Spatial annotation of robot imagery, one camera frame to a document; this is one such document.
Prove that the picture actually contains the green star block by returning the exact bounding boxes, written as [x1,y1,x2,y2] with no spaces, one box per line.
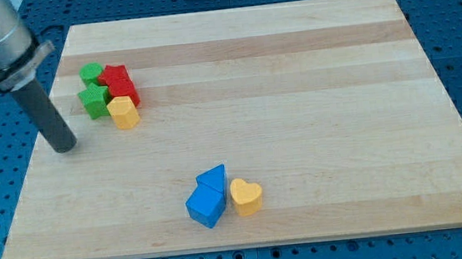
[78,83,111,119]

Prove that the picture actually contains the yellow heart block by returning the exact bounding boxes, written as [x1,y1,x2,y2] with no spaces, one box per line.
[230,178,263,216]

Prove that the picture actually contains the light wooden board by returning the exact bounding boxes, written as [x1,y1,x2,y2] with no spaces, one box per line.
[2,0,462,259]

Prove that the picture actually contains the blue cube block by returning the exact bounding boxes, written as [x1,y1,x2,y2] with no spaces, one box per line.
[185,185,226,229]

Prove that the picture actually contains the blue triangle block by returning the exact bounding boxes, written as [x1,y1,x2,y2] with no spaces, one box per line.
[196,164,227,198]

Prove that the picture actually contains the green cylinder block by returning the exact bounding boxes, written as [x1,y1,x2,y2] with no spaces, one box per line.
[79,63,105,87]

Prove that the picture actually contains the red star block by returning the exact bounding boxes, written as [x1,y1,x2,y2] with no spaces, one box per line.
[97,64,130,86]

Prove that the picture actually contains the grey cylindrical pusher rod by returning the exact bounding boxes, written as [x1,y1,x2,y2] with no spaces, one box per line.
[12,79,77,154]

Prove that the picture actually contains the yellow hexagon block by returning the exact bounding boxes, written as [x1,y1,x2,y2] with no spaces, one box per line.
[106,96,140,130]

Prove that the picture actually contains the red cylinder block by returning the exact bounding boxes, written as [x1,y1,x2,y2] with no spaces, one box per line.
[108,79,140,107]

